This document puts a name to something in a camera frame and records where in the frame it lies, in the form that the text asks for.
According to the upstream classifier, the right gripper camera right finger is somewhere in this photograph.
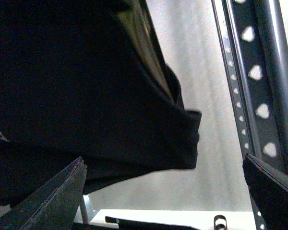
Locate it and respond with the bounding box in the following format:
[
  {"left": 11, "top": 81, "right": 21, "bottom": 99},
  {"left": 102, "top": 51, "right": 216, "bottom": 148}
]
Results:
[{"left": 243, "top": 154, "right": 288, "bottom": 230}]

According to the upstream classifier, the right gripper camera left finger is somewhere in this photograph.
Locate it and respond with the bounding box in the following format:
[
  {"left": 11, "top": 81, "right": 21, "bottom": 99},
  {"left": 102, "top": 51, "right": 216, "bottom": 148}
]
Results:
[{"left": 0, "top": 157, "right": 87, "bottom": 230}]

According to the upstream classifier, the black printed t-shirt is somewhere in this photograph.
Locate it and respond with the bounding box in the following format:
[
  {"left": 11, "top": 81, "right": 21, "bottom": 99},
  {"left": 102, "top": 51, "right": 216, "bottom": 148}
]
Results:
[{"left": 0, "top": 0, "right": 202, "bottom": 206}]

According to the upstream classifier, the perforated grey metal upright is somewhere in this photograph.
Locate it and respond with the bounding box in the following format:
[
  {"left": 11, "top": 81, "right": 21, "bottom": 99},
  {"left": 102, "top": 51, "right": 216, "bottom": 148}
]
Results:
[{"left": 212, "top": 0, "right": 288, "bottom": 230}]

